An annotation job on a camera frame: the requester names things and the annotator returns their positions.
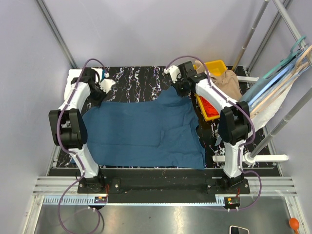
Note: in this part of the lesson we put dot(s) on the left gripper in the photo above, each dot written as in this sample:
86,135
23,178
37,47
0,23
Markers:
98,103

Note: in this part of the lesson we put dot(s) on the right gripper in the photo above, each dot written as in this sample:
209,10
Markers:
181,94

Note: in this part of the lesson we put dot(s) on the blue t-shirt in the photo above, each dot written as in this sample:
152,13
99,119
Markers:
158,133

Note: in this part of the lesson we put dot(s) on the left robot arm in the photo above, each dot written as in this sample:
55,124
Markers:
68,128

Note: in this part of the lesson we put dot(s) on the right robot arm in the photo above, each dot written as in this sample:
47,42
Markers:
234,122

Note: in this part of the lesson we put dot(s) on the folded white t-shirt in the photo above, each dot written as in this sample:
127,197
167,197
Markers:
74,73

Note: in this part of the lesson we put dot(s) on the yellow plastic bin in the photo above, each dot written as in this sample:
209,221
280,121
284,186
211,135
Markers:
215,68

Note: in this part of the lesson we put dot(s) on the orange t-shirt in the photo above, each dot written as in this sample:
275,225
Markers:
209,109

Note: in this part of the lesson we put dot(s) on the beige t-shirt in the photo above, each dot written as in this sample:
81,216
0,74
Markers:
228,83

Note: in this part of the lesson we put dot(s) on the hanging white towel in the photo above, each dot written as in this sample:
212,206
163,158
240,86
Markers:
265,114

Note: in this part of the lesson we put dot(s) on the light blue clothes hanger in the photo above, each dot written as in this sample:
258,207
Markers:
271,81

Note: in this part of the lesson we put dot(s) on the teal clothes hanger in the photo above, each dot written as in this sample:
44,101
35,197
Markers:
286,60

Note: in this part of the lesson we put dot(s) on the wooden clothes hanger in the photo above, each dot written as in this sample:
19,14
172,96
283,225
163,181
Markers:
281,85

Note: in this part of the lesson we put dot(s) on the smartphone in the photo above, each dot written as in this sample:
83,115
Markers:
238,230

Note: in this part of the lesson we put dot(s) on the orange spoon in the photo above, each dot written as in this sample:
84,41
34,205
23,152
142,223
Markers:
294,225

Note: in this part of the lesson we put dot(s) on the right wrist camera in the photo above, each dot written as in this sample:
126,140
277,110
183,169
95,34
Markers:
173,72

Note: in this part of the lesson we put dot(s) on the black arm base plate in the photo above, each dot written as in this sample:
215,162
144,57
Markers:
166,186

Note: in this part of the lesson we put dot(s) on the aluminium frame rail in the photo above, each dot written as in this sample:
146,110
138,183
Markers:
51,188

